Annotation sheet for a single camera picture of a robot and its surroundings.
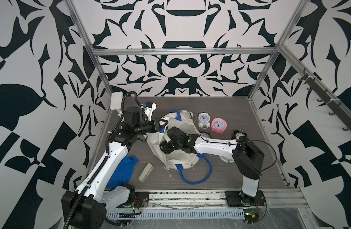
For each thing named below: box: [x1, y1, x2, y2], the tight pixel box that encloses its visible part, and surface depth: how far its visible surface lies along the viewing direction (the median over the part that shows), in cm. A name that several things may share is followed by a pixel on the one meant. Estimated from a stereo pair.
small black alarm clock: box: [200, 131, 212, 139], surface depth 98 cm
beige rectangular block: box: [137, 163, 154, 183], surface depth 82 cm
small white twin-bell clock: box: [197, 112, 211, 129], surface depth 104 cm
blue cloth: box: [106, 155, 140, 189], surface depth 84 cm
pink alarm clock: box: [210, 117, 228, 135], surface depth 102 cm
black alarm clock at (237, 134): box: [231, 129, 248, 140], surface depth 97 cm
